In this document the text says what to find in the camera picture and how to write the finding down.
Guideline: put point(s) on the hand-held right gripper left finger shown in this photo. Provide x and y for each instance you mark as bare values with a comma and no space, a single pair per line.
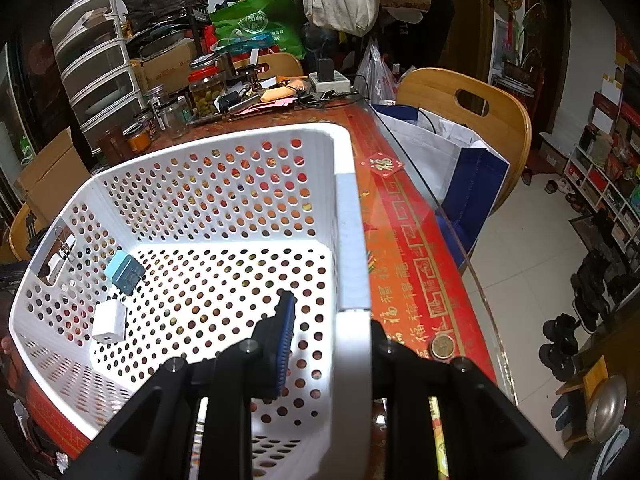
283,345

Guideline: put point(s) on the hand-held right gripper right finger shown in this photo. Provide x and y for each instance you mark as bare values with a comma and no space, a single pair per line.
430,410

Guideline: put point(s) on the white perforated plastic basket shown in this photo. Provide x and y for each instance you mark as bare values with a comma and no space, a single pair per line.
350,240

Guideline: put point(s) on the brass coin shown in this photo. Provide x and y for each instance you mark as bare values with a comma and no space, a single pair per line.
441,347

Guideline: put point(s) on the pair of black sandals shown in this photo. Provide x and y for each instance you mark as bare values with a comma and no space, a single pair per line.
560,345

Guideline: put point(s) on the red floral tablecloth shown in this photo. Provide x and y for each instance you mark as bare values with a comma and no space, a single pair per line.
415,240

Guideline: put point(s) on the teal charger plug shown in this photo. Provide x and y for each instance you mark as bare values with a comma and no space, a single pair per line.
125,271

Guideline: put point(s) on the white charger plug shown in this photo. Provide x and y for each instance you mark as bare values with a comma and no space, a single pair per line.
108,322

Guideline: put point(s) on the round metal lid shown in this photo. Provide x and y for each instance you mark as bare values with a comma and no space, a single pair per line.
606,407

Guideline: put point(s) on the red square paper sticker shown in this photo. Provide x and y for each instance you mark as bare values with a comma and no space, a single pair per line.
382,165

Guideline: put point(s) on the white and blue paper bag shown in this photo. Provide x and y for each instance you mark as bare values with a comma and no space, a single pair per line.
475,185

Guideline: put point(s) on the pink paper sheet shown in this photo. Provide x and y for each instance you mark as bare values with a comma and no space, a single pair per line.
265,106

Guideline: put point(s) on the pile of black binder clips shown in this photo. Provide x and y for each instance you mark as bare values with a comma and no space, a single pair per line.
231,100

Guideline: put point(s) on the small jar with orange contents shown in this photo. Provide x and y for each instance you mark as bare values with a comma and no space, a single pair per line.
137,141

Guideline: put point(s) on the empty glass jar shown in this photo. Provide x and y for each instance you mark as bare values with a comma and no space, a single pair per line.
175,117

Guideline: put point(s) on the small dark-lidded glass jar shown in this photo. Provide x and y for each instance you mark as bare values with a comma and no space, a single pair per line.
149,127

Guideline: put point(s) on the brown ceramic mug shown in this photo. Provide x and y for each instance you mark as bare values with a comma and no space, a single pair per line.
112,147

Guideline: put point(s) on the red-lidded jar of green olives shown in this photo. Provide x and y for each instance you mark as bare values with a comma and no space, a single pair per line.
205,95

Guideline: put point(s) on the white power strip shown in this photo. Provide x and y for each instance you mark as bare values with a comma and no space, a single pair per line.
336,85

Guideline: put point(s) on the tall clear labelled bottle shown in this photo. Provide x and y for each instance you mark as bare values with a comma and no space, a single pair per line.
156,97

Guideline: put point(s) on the black power adapter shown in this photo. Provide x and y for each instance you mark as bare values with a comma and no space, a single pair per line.
326,69

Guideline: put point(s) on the clear plastic bag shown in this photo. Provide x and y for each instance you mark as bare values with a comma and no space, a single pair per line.
376,72

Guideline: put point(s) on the large open cardboard box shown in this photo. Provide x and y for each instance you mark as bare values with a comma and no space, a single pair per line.
50,170

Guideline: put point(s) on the white cubby shelf unit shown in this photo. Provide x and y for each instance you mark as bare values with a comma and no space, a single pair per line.
607,170

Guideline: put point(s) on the printed brown cardboard box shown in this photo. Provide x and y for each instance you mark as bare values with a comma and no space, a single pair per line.
165,67

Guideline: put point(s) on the green shopping bag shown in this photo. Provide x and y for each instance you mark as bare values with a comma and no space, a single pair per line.
260,25

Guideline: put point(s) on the grey plastic drawer tower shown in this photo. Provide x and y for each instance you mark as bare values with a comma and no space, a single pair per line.
95,67

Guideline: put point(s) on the potted green plant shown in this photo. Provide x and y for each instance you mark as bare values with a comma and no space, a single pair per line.
522,55

